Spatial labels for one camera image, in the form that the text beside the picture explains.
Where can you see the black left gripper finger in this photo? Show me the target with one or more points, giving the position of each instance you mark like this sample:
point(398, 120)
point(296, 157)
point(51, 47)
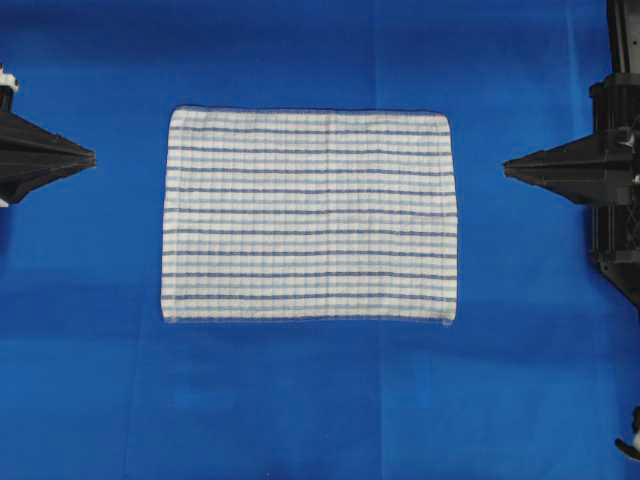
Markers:
point(17, 181)
point(21, 136)

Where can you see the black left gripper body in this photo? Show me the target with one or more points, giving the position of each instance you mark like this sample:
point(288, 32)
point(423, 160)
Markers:
point(9, 86)

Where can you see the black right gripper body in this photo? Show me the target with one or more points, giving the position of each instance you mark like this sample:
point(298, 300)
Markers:
point(615, 216)

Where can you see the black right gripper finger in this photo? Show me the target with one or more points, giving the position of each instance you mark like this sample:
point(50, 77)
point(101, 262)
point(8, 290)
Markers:
point(577, 186)
point(584, 151)

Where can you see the blue striped white towel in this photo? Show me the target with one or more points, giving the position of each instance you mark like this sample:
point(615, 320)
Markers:
point(304, 214)

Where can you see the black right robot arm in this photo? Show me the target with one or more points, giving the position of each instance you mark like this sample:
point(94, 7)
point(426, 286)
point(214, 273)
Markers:
point(602, 170)

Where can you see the blue table cloth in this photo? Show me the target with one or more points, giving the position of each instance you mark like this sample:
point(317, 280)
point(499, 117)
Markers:
point(535, 378)

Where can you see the black white bracket bottom right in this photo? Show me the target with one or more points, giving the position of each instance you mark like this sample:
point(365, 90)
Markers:
point(631, 449)

